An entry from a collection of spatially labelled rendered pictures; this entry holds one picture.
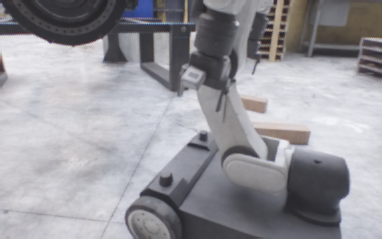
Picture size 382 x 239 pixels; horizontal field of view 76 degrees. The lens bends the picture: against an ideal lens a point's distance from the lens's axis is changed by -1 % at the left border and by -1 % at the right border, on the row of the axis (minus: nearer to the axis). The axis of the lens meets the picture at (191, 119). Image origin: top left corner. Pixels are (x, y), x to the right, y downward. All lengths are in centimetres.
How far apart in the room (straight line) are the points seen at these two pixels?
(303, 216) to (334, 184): 14
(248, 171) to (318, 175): 20
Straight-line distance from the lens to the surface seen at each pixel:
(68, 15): 129
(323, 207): 90
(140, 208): 84
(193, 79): 55
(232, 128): 82
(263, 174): 82
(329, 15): 540
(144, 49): 342
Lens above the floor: 76
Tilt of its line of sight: 24 degrees down
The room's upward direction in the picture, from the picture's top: 2 degrees clockwise
